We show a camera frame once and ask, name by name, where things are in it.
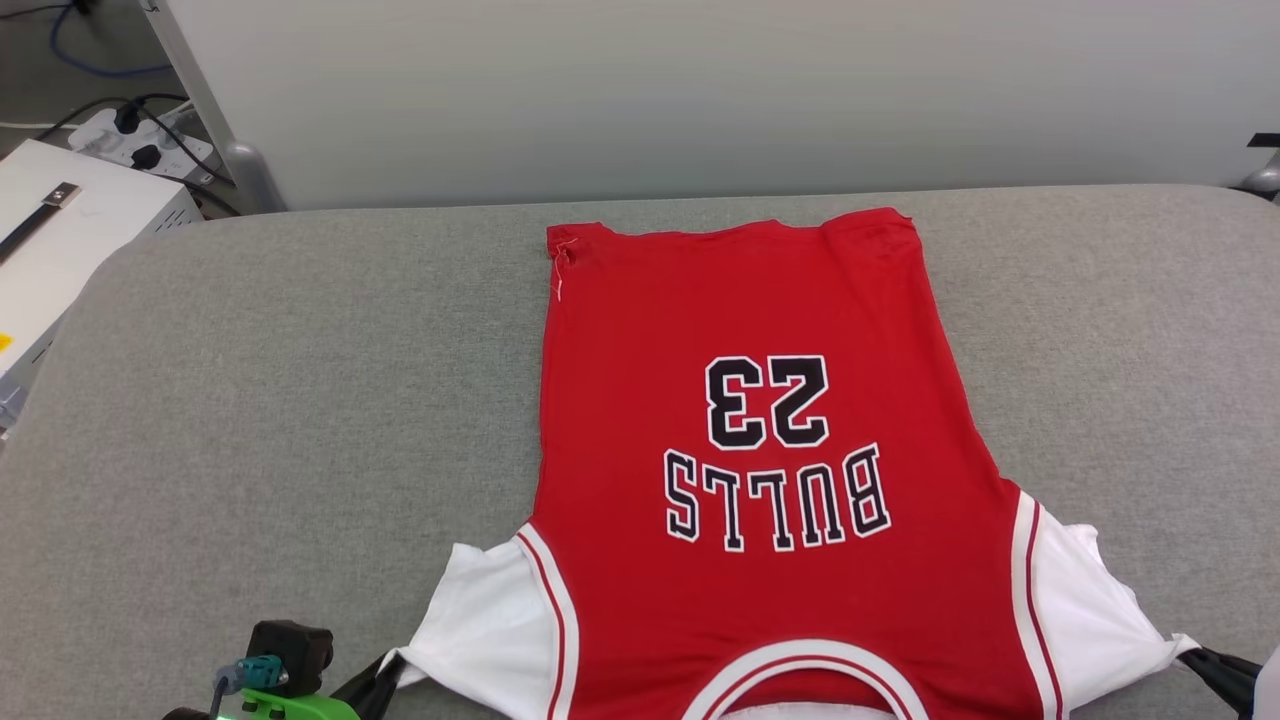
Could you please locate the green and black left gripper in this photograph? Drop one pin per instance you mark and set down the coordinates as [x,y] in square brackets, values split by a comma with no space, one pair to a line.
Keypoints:
[300,705]

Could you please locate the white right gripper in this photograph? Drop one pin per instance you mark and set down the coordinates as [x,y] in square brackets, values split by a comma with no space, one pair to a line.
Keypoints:
[1270,690]

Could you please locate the red basketball jersey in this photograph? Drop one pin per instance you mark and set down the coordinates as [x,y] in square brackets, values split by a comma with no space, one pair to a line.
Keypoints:
[750,300]

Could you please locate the white power strip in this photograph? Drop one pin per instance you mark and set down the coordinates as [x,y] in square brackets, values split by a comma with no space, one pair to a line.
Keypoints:
[95,135]

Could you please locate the white partition screen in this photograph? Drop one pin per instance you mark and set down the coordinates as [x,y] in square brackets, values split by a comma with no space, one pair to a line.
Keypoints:
[700,100]

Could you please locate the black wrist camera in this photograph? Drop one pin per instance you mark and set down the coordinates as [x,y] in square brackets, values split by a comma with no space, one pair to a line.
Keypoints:
[295,650]

